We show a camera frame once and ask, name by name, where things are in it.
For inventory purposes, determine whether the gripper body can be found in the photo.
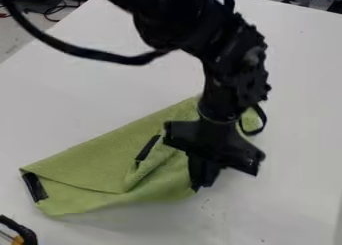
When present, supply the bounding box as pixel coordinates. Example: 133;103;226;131
161;119;268;177

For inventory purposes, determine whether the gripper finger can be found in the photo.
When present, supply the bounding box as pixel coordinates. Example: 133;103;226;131
185;151;209;193
204;158;225;189

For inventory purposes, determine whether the green cloth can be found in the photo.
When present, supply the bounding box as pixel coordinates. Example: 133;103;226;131
17;95;265;218

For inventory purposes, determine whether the black and yellow tool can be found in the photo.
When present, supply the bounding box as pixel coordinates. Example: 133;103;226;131
0;214;41;245

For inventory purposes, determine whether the black cable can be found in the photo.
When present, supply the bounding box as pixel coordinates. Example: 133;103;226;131
0;0;173;67

